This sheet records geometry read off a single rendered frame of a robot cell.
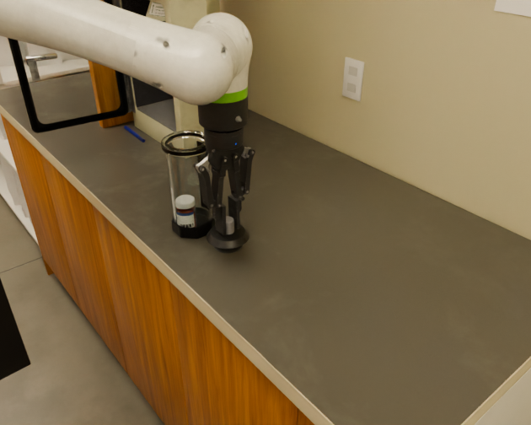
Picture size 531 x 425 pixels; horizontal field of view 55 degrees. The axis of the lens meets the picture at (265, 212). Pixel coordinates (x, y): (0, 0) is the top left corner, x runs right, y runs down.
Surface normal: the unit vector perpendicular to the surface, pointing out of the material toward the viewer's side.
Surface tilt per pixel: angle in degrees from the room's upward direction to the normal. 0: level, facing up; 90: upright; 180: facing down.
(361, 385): 0
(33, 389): 0
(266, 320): 1
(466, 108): 90
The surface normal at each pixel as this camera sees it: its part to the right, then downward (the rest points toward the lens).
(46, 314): 0.00, -0.84
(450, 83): -0.78, 0.34
